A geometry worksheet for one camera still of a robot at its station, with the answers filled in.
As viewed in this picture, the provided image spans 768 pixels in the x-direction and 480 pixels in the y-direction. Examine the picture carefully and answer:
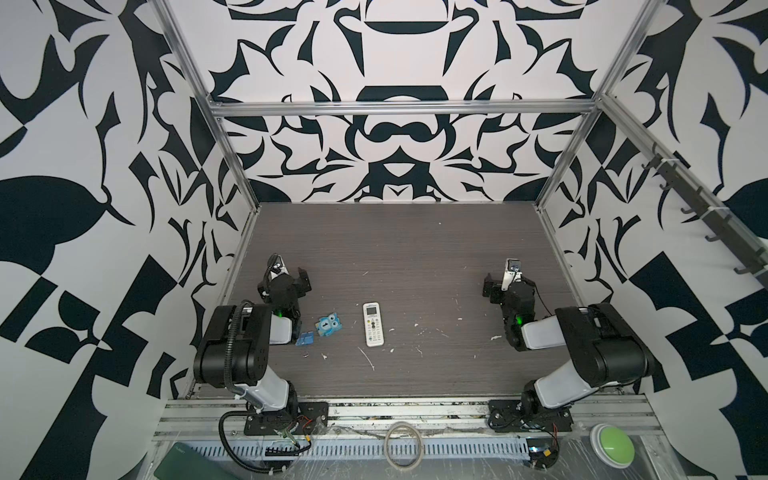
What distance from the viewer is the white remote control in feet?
2.84

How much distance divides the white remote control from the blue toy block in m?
0.08

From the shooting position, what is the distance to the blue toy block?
888 millimetres
